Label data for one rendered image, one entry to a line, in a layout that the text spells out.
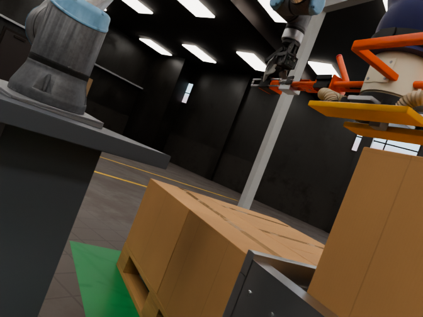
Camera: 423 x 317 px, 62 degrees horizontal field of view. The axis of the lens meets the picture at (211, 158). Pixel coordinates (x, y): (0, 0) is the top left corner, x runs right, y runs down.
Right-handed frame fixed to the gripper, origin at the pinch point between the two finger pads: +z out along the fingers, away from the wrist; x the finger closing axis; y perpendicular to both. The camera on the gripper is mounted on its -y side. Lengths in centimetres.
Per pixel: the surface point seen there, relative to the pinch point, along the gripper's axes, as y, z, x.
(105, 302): -17, 119, -30
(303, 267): 67, 58, -16
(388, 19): 57, -17, -9
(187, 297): 23, 92, -16
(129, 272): -46, 116, -11
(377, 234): 85, 43, -19
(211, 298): 37, 84, -17
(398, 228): 88, 40, -19
